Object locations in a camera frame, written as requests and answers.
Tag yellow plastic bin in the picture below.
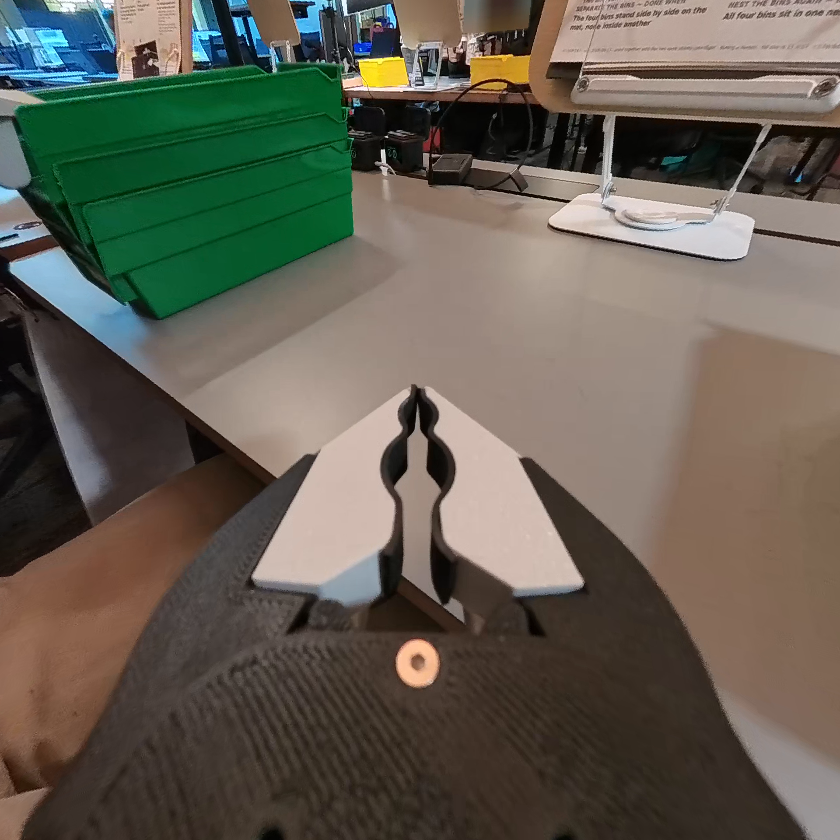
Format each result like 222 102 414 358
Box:
470 54 531 91
357 56 409 88

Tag green plastic bin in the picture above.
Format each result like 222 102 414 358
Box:
51 113 353 221
14 63 350 198
80 143 355 266
98 187 357 321

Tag grey desk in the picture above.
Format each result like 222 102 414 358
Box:
0 156 840 815

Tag person's tan trousers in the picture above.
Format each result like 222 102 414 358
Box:
0 453 277 840

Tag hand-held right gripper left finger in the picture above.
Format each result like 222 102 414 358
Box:
251 385 422 618

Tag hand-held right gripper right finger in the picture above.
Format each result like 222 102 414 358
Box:
417 385 586 632

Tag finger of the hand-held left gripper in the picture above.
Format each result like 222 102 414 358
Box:
0 88 46 190

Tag background wooden desk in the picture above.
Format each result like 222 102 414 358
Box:
341 73 547 106

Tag black power adapter with cable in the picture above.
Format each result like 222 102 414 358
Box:
430 79 536 193

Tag background document stand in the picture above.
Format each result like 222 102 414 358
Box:
115 0 195 81

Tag printed instruction sheet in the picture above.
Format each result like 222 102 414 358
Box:
548 0 840 68

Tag black battery charger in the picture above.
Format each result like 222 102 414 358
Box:
348 105 388 172
386 105 431 173

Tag white document stand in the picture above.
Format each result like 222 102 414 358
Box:
528 0 840 262

